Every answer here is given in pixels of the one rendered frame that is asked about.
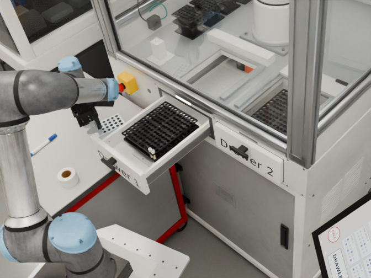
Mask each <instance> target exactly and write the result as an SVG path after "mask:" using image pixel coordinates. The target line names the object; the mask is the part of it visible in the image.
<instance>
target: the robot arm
mask: <svg viewBox="0 0 371 278"><path fill-rule="evenodd" d="M57 66H58V68H59V71H60V73H57V72H50V71H43V70H37V69H27V70H18V71H0V177H1V182H2V187H3V192H4V198H5V201H6V206H7V211H8V216H7V217H6V218H5V219H4V224H2V226H1V228H0V251H1V253H2V255H3V256H4V257H5V258H6V259H7V260H9V261H12V262H19V263H64V265H65V267H66V273H65V276H66V278H115V275H116V262H115V260H114V257H113V256H112V254H111V253H110V252H109V251H107V250H106V249H105V248H103V247H102V245H101V242H100V240H99V238H98V236H97V231H96V229H95V227H94V225H93V224H92V223H91V221H90V220H89V218H88V217H86V216H85V215H83V214H81V213H77V212H68V213H64V214H62V216H61V217H59V216H58V217H56V218H55V219H54V220H53V221H49V220H48V217H47V212H46V210H44V209H43V208H41V207H40V203H39V197H38V191H37V188H36V182H35V176H34V170H33V164H32V161H31V155H30V149H29V143H28V137H27V131H26V128H25V127H26V125H27V124H28V122H29V121H30V116H32V115H41V114H46V113H50V112H53V111H58V110H66V109H69V108H70V109H71V111H72V113H73V116H74V117H76V119H77V121H78V124H79V126H80V127H82V126H83V127H84V128H89V127H90V128H89V129H88V130H87V133H88V134H93V133H97V132H99V135H101V134H102V126H101V123H100V120H99V118H98V117H99V116H98V113H97V111H96V109H95V106H109V107H113V106H114V102H115V100H117V98H118V96H119V85H118V82H117V80H116V79H114V78H102V79H97V78H85V76H84V73H83V71H82V67H81V65H80V63H79V60H78V59H77V58H76V57H74V56H66V57H64V58H62V59H60V60H59V62H58V64H57Z"/></svg>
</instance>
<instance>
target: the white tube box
mask: <svg viewBox="0 0 371 278"><path fill-rule="evenodd" d="M100 123H101V126H102V134H101V135H99V133H98V132H97V133H95V135H96V136H97V137H98V138H100V139H101V140H102V139H104V138H105V137H107V136H108V135H110V134H111V133H112V132H113V131H115V130H116V129H118V128H119V127H120V126H122V125H123V124H125V122H124V120H123V119H122V118H121V116H120V115H119V113H117V114H115V115H113V116H110V117H108V118H106V119H104V120H102V121H100Z"/></svg>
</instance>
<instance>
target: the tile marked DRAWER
mask: <svg viewBox="0 0 371 278"><path fill-rule="evenodd" d="M327 260H328V264H329V267H330V272H331V276H332V278H349V276H348V272H347V268H346V265H345V261H344V258H343V254H342V250H341V248H339V249H337V250H336V251H334V252H333V253H331V254H330V255H328V256H327Z"/></svg>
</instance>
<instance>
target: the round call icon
mask: <svg viewBox="0 0 371 278"><path fill-rule="evenodd" d="M326 234H327V239H328V242H329V245H330V246H331V245H333V244H334V243H336V242H337V241H339V240H340V239H342V234H341V231H340V227H339V225H338V223H337V224H336V225H334V226H333V227H331V228H330V229H328V230H327V231H326Z"/></svg>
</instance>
